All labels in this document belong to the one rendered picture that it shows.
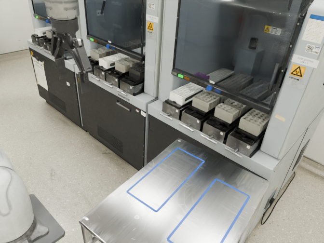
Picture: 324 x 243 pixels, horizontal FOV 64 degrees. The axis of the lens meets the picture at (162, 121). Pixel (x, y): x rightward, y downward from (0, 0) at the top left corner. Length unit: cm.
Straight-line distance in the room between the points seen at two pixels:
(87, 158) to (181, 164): 140
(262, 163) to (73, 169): 154
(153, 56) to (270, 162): 91
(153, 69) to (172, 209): 99
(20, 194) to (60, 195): 121
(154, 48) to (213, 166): 84
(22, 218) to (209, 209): 63
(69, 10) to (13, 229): 69
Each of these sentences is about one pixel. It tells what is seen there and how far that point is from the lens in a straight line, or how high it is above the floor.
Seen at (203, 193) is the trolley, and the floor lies 82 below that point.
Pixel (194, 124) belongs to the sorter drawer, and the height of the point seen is 76.
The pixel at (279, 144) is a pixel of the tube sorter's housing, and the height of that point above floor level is 83.
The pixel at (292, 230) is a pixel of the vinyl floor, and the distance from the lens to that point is 218.
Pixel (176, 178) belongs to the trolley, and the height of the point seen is 82.
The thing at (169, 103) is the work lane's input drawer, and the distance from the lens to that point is 157.
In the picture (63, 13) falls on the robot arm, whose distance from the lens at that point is 81.
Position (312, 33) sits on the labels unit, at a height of 135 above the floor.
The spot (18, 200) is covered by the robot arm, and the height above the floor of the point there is 90.
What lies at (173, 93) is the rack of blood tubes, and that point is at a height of 87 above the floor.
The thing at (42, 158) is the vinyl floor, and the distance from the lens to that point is 251.
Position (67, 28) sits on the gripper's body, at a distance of 82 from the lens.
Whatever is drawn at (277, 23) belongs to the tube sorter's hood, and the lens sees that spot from 122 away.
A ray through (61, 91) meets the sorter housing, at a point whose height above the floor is 37.
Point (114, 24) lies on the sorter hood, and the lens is 189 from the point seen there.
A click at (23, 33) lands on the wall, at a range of 480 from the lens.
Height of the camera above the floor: 158
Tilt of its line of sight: 34 degrees down
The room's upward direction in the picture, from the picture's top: 4 degrees clockwise
